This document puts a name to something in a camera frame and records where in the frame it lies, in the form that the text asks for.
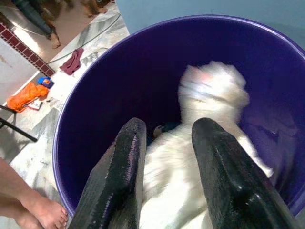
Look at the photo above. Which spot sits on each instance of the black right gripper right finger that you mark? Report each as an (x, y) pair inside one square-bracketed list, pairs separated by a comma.
[(231, 181)]

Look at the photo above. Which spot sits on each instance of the blue and orange toy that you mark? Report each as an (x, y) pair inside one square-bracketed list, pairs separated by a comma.
[(45, 82)]

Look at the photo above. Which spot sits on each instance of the maroon cloth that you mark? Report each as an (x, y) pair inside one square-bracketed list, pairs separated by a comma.
[(72, 63)]

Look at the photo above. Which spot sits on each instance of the black metal stand legs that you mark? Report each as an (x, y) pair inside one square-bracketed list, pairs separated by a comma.
[(16, 130)]

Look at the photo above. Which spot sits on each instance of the small white printed card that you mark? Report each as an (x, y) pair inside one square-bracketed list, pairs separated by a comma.
[(35, 105)]

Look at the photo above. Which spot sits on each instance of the brown dog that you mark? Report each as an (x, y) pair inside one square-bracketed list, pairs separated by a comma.
[(55, 39)]

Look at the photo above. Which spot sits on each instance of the bare person foot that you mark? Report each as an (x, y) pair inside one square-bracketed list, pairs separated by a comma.
[(45, 212)]

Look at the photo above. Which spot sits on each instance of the purple plastic rubbish bin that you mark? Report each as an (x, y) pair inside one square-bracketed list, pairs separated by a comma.
[(119, 78)]

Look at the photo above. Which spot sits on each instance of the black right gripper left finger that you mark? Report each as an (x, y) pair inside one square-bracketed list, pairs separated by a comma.
[(116, 181)]

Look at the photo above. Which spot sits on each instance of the orange plastic bag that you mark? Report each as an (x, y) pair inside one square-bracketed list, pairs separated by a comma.
[(25, 96)]

